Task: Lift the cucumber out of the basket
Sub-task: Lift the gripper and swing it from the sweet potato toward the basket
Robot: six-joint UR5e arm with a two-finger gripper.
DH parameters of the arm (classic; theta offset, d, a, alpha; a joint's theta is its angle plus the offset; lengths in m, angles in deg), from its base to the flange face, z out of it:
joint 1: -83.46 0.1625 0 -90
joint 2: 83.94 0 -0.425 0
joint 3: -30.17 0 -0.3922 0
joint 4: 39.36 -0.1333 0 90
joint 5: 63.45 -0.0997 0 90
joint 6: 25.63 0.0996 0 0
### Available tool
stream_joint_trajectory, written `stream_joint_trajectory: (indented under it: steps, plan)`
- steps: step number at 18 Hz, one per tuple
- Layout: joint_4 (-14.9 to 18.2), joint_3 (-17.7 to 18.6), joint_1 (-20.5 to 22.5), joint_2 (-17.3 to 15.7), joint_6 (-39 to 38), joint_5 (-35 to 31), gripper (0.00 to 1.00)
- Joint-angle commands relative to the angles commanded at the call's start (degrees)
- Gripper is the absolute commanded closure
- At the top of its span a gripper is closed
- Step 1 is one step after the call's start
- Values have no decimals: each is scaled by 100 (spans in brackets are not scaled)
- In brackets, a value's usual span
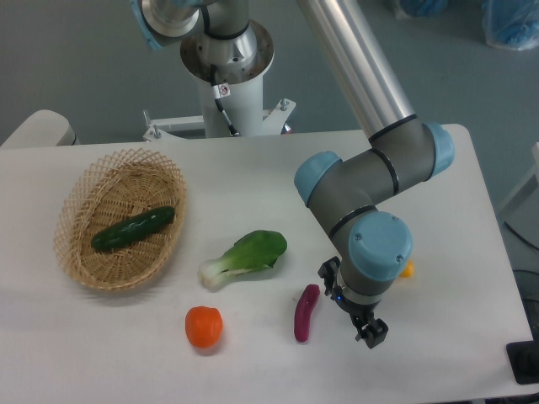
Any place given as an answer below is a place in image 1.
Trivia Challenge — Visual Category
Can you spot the blue plastic bag left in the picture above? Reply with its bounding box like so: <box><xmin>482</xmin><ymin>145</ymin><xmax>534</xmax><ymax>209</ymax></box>
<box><xmin>391</xmin><ymin>0</ymin><xmax>449</xmax><ymax>19</ymax></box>

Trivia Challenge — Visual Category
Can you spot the woven wicker basket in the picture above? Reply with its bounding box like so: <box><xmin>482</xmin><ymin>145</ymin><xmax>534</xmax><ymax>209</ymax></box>
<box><xmin>54</xmin><ymin>149</ymin><xmax>187</xmax><ymax>291</ymax></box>

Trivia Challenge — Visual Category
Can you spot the purple sweet potato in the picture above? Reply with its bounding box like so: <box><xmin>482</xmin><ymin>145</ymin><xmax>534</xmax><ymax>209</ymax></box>
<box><xmin>293</xmin><ymin>284</ymin><xmax>320</xmax><ymax>343</ymax></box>

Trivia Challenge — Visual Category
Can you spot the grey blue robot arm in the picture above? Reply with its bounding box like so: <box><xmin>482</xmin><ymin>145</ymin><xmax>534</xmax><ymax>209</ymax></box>
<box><xmin>131</xmin><ymin>1</ymin><xmax>455</xmax><ymax>347</ymax></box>

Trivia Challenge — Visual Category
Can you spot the white furniture leg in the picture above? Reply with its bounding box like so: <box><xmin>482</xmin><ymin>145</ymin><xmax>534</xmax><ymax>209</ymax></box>
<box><xmin>497</xmin><ymin>142</ymin><xmax>538</xmax><ymax>220</ymax></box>

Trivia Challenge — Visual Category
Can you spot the blue plastic bag right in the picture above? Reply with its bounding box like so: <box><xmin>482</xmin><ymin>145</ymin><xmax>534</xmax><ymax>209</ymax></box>
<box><xmin>482</xmin><ymin>0</ymin><xmax>538</xmax><ymax>51</ymax></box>

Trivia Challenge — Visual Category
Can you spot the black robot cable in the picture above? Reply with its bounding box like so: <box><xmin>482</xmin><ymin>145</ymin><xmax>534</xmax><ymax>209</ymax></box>
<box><xmin>209</xmin><ymin>63</ymin><xmax>242</xmax><ymax>137</ymax></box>

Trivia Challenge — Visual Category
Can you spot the dark green cucumber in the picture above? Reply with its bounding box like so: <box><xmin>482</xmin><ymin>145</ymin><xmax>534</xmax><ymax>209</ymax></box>
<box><xmin>90</xmin><ymin>205</ymin><xmax>175</xmax><ymax>252</ymax></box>

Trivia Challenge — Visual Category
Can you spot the white chair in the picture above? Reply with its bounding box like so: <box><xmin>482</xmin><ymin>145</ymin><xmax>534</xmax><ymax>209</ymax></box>
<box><xmin>1</xmin><ymin>109</ymin><xmax>80</xmax><ymax>150</ymax></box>

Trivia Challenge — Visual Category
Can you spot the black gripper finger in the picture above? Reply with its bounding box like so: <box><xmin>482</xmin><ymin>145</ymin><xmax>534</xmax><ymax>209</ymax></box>
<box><xmin>350</xmin><ymin>314</ymin><xmax>366</xmax><ymax>341</ymax></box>
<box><xmin>364</xmin><ymin>319</ymin><xmax>388</xmax><ymax>349</ymax></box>

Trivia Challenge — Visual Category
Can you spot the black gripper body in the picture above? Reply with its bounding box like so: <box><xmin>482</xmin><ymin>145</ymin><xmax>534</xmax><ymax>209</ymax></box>
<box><xmin>318</xmin><ymin>257</ymin><xmax>382</xmax><ymax>323</ymax></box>

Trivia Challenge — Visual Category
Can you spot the orange bell pepper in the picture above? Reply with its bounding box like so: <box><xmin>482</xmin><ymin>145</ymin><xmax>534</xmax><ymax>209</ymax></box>
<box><xmin>184</xmin><ymin>306</ymin><xmax>223</xmax><ymax>348</ymax></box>

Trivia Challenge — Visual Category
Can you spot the yellow mango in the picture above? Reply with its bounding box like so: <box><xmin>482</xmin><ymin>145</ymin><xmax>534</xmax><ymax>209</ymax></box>
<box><xmin>400</xmin><ymin>259</ymin><xmax>415</xmax><ymax>279</ymax></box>

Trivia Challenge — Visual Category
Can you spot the black floor cable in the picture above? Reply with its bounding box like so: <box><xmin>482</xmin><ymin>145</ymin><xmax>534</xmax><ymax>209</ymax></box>
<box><xmin>504</xmin><ymin>220</ymin><xmax>539</xmax><ymax>249</ymax></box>

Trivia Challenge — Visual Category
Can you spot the blue plastic bag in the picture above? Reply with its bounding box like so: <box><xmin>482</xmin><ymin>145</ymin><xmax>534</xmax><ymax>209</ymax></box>
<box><xmin>391</xmin><ymin>0</ymin><xmax>449</xmax><ymax>19</ymax></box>
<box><xmin>482</xmin><ymin>0</ymin><xmax>538</xmax><ymax>51</ymax></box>

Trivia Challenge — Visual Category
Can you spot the green bok choy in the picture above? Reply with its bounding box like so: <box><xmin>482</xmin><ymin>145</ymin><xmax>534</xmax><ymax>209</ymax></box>
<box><xmin>198</xmin><ymin>230</ymin><xmax>288</xmax><ymax>290</ymax></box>

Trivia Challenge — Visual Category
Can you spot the black device at edge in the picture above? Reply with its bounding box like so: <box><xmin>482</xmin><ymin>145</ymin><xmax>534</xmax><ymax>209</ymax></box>
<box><xmin>506</xmin><ymin>341</ymin><xmax>538</xmax><ymax>385</ymax></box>

